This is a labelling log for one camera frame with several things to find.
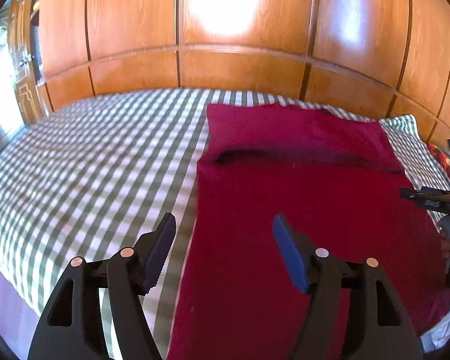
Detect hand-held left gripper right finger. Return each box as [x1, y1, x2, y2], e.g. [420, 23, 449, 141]
[272, 214, 424, 360]

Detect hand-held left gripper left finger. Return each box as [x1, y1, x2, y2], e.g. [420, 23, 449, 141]
[27, 212, 177, 360]

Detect dark red sweater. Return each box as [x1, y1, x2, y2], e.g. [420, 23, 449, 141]
[167, 103, 450, 360]

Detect multicoloured checked pillow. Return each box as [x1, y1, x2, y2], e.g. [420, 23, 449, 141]
[427, 142, 450, 189]

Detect green checkered bed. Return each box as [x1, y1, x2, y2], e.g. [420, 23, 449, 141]
[0, 88, 450, 360]

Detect purple bed cover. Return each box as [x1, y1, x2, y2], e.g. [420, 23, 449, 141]
[0, 257, 44, 349]

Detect wooden wardrobe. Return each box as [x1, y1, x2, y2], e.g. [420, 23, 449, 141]
[34, 0, 450, 151]

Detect wooden panelled door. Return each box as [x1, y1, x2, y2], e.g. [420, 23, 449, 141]
[0, 0, 54, 152]

